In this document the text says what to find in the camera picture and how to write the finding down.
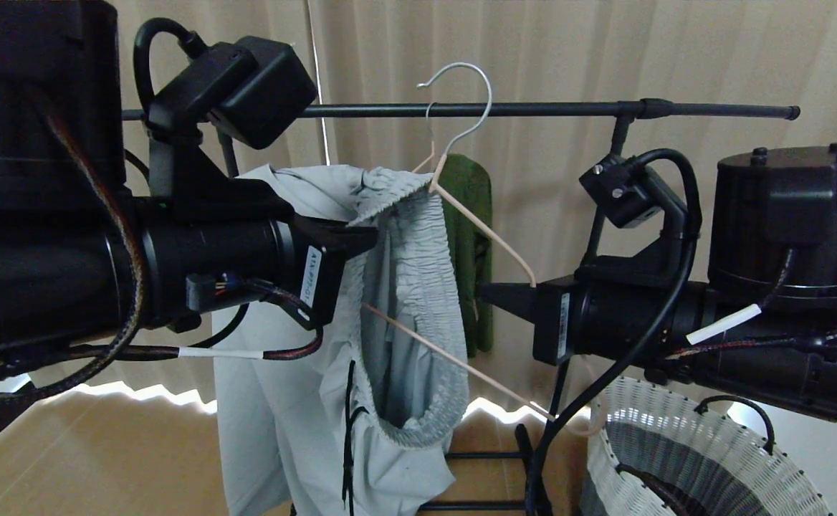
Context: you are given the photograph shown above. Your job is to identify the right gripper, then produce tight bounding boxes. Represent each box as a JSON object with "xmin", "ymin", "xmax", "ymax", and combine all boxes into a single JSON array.
[{"xmin": 532, "ymin": 275, "xmax": 837, "ymax": 422}]

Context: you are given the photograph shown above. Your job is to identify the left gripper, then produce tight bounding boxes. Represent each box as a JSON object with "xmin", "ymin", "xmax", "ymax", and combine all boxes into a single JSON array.
[{"xmin": 0, "ymin": 197, "xmax": 381, "ymax": 363}]

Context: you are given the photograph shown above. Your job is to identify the green long-sleeved shirt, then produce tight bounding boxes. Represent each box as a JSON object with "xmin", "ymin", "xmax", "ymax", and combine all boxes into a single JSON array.
[{"xmin": 438, "ymin": 153, "xmax": 495, "ymax": 359}]

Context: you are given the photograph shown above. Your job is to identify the pink clothes hanger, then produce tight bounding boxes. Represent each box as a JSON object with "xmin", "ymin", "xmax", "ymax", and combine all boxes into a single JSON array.
[
  {"xmin": 361, "ymin": 62, "xmax": 609, "ymax": 439},
  {"xmin": 411, "ymin": 102, "xmax": 439, "ymax": 174}
]

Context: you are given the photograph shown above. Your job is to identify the pale grey shorts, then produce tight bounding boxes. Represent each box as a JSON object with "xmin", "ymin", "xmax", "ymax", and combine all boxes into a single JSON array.
[{"xmin": 212, "ymin": 163, "xmax": 474, "ymax": 516}]

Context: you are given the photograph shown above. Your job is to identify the white laundry basket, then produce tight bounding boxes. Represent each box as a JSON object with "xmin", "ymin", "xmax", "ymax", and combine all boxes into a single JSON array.
[{"xmin": 580, "ymin": 377, "xmax": 832, "ymax": 516}]

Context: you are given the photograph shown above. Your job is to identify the black clothes rack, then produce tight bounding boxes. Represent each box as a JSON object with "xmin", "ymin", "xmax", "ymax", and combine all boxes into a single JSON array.
[{"xmin": 121, "ymin": 98, "xmax": 801, "ymax": 516}]

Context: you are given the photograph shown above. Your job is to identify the beige curtain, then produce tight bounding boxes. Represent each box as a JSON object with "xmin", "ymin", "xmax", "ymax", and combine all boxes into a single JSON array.
[{"xmin": 24, "ymin": 0, "xmax": 837, "ymax": 431}]

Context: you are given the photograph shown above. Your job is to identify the black cable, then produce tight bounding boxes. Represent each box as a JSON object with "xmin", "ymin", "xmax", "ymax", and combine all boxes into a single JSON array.
[
  {"xmin": 525, "ymin": 148, "xmax": 703, "ymax": 516},
  {"xmin": 133, "ymin": 17, "xmax": 209, "ymax": 115}
]

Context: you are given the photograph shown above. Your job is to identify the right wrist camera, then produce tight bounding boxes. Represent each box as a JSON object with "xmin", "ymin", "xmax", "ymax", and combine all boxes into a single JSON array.
[{"xmin": 576, "ymin": 153, "xmax": 686, "ymax": 286}]

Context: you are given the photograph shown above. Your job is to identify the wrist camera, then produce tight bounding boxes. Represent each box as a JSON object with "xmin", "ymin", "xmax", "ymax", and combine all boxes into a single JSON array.
[
  {"xmin": 576, "ymin": 153, "xmax": 686, "ymax": 286},
  {"xmin": 146, "ymin": 36, "xmax": 318, "ymax": 216}
]

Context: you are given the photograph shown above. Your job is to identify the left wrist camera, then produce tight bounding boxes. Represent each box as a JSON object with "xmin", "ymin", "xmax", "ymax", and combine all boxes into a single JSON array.
[{"xmin": 146, "ymin": 36, "xmax": 318, "ymax": 216}]

